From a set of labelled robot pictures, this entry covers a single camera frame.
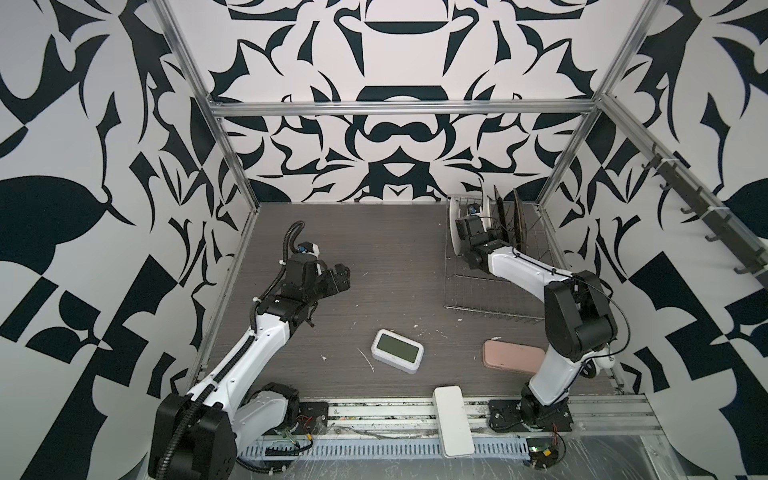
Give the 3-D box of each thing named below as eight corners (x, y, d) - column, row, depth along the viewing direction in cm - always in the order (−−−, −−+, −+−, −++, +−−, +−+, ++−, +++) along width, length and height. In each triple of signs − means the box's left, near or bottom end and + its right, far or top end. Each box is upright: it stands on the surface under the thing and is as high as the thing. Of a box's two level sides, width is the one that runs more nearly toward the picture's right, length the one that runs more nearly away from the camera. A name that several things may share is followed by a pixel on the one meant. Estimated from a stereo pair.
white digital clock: (367, 356, 86) (367, 350, 82) (378, 331, 90) (378, 325, 87) (415, 377, 82) (417, 372, 79) (424, 351, 87) (426, 345, 83)
